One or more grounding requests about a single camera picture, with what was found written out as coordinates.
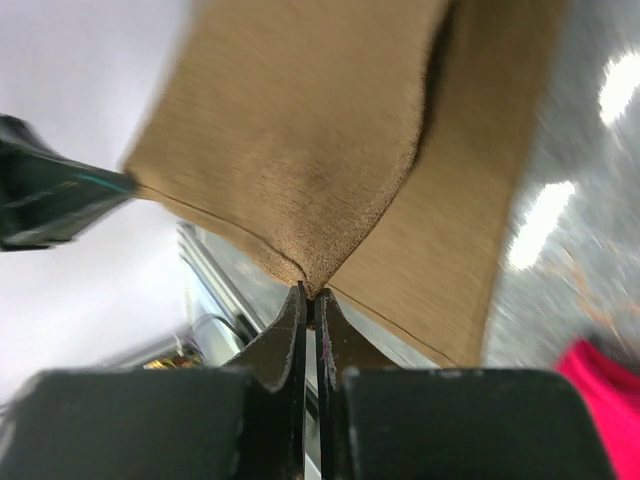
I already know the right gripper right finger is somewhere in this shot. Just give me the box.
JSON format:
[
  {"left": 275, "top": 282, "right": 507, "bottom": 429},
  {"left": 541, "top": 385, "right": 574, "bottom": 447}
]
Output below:
[{"left": 313, "top": 290, "right": 614, "bottom": 479}]

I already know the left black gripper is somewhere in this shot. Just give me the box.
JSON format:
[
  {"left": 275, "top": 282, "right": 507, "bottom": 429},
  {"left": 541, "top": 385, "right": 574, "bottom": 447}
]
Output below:
[{"left": 1, "top": 114, "right": 136, "bottom": 250}]

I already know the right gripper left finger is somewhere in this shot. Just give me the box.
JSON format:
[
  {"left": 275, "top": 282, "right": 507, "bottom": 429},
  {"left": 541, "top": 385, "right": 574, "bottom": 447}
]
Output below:
[{"left": 1, "top": 286, "right": 306, "bottom": 479}]

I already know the brown fabric napkin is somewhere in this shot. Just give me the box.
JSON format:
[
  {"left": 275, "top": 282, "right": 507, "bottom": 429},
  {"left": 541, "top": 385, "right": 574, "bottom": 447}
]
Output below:
[{"left": 124, "top": 1, "right": 567, "bottom": 366}]

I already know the red folded cloth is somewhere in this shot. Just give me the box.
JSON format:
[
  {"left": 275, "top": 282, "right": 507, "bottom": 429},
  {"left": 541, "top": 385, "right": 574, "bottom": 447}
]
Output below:
[{"left": 556, "top": 339, "right": 640, "bottom": 480}]

